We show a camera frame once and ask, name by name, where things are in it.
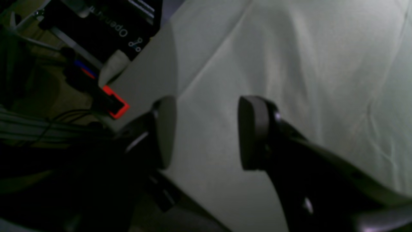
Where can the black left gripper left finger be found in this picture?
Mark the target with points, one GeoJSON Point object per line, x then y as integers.
{"type": "Point", "coordinates": [91, 187]}

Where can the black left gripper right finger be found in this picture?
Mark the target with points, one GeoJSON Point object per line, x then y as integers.
{"type": "Point", "coordinates": [318, 191]}

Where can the green table cloth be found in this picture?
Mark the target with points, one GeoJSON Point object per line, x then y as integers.
{"type": "Point", "coordinates": [339, 71]}

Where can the red side clamp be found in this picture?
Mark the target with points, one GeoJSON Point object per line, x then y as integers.
{"type": "Point", "coordinates": [114, 105]}

